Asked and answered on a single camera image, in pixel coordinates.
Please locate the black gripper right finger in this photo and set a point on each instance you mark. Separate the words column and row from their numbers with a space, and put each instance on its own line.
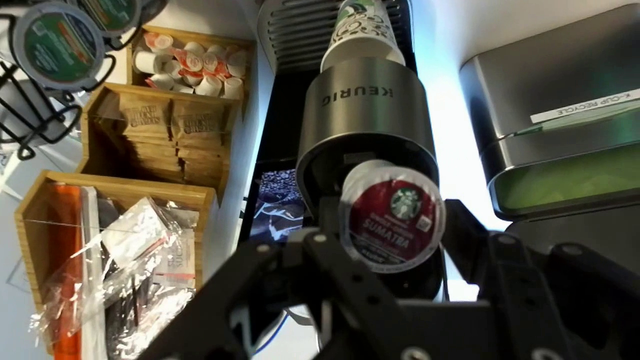
column 560, row 300

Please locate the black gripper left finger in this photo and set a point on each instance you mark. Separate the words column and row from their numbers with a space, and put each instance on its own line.
column 292, row 300

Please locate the maroon-lid coffee pod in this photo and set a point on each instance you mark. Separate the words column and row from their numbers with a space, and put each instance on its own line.
column 392, row 216

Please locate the black silver Keurig coffeemaker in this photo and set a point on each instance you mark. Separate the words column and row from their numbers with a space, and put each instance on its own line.
column 363, row 112

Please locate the green-lid coffee pod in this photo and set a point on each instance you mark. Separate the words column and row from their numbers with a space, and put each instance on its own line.
column 110, row 12
column 59, row 42

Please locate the clear plastic stirrer bag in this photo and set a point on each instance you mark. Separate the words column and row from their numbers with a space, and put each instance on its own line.
column 132, row 267

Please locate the stainless steel bin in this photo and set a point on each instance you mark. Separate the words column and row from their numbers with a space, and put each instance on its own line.
column 560, row 121

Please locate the brown sugar packet stack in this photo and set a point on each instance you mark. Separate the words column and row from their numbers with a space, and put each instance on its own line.
column 172, row 136

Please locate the wooden condiment organizer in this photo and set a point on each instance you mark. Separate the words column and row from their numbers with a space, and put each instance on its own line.
column 106, row 180

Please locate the orange stir stick pack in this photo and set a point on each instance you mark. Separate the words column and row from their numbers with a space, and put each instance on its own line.
column 66, row 267

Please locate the white creamer cup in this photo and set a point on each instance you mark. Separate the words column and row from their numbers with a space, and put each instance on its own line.
column 192, row 50
column 145, row 61
column 236, row 64
column 210, row 84

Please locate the printed white paper cup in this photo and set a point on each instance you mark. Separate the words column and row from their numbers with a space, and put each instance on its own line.
column 363, row 33

